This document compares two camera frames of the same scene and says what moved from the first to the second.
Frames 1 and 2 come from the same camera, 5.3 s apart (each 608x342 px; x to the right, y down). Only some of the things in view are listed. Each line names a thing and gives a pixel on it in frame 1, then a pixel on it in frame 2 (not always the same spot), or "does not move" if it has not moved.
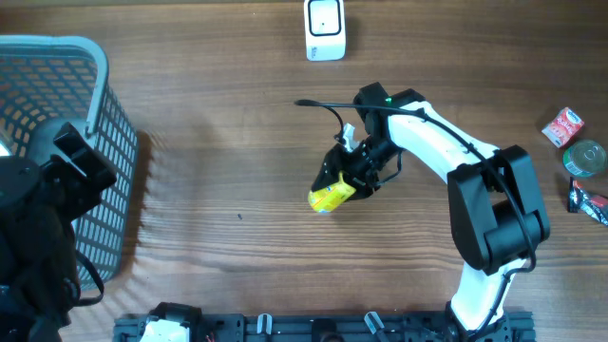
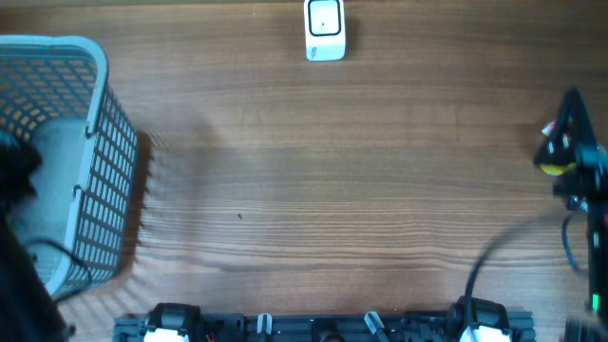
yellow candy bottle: (325, 199) → (557, 170)
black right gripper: (336, 159) → (580, 138)
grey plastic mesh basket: (47, 81) does not move
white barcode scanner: (325, 29) does not move
